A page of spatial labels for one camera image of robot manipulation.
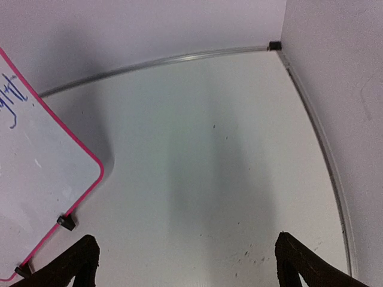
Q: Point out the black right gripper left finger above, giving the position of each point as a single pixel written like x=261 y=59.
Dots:
x=78 y=264

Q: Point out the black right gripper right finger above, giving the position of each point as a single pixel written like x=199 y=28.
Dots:
x=296 y=263

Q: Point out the pink framed whiteboard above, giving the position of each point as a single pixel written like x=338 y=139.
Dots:
x=46 y=171

